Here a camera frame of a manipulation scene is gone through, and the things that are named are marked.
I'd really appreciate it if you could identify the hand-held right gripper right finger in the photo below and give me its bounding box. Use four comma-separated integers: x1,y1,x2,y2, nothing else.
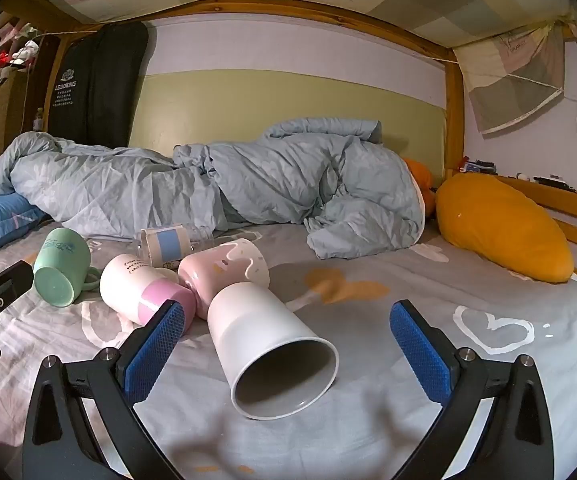
389,300,555,480

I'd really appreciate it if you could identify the red and white plush toy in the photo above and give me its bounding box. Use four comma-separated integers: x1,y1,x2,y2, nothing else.
0,39,40,69

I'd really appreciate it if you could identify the wooden bunk bed frame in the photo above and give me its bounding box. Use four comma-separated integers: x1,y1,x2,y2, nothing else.
0,0,577,303

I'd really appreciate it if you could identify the green mug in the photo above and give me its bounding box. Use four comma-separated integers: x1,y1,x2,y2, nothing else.
33,227,102,309

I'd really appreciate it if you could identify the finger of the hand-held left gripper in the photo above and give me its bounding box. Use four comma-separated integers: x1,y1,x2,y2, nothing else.
0,260,34,317

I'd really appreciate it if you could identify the white and pink cup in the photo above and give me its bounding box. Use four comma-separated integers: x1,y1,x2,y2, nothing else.
99,253,197,326

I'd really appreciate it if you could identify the orange plush toy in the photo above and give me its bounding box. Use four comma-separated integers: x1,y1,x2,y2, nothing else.
401,157,440,219

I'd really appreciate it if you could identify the grey printed bedsheet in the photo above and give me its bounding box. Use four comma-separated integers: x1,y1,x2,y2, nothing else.
0,220,577,480

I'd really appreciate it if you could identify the yellow pillow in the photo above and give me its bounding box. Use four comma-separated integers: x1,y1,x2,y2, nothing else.
435,172,575,284

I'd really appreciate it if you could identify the patchwork hanging cloth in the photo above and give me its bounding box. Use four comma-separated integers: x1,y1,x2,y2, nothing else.
455,27,567,135

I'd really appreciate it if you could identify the light blue duvet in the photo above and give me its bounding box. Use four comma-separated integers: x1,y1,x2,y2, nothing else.
0,118,427,260

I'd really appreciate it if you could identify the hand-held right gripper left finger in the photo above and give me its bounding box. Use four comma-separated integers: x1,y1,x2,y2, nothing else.
22,299,186,480

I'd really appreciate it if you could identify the pink cup with white drips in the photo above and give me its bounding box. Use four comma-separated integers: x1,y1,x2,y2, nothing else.
177,239,270,319

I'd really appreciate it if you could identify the beige cup with blue label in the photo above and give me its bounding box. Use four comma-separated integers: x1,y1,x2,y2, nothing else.
137,226,215,267

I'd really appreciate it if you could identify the white and grey cup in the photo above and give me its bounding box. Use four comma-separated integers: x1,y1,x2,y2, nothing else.
207,282,340,420

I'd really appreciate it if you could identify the black hanging bag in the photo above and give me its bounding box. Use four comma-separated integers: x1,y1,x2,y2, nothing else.
48,22,150,150

